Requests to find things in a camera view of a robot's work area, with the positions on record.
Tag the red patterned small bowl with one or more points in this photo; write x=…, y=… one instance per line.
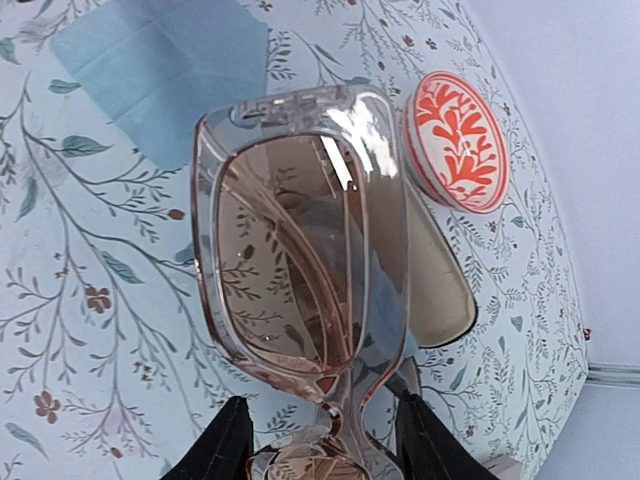
x=456, y=151

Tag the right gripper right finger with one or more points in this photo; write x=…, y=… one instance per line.
x=427, y=450

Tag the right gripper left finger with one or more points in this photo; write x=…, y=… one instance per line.
x=222, y=450

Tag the clear pink frame glasses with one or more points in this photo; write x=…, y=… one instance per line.
x=300, y=246

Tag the floral patterned table mat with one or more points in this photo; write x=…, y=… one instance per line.
x=107, y=368

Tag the blue cleaning cloth left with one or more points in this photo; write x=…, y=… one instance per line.
x=156, y=67

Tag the pink translucent plastic cup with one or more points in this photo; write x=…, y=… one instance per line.
x=504, y=467

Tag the brown striped glasses case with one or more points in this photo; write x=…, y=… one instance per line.
x=442, y=307

